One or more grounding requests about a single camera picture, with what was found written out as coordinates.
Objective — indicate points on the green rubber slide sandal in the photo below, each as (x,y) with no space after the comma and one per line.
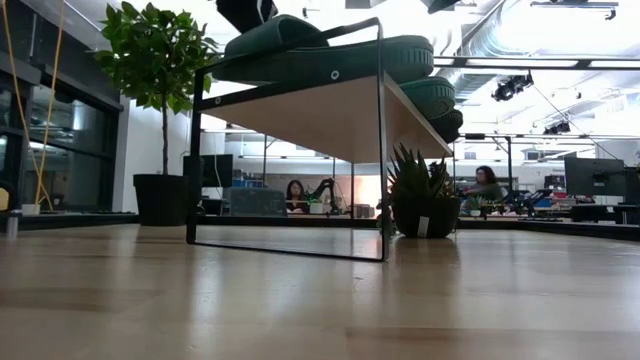
(325,57)
(432,95)

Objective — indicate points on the small black background robot arm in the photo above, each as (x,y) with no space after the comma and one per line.
(325,192)

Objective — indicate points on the green leafy tree plant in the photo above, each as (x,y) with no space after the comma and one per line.
(150,55)

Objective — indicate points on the person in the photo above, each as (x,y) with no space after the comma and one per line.
(485,185)
(296,195)

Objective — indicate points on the black ceiling spotlight cluster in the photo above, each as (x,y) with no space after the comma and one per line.
(510,87)
(557,128)

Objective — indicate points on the small succulent in dark pot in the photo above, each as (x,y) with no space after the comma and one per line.
(425,210)

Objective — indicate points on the black overhead truss bar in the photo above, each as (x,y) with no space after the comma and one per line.
(525,63)

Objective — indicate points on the black computer monitor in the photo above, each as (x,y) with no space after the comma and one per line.
(595,177)

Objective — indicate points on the wooden shelf with black frame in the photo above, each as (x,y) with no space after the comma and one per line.
(325,120)

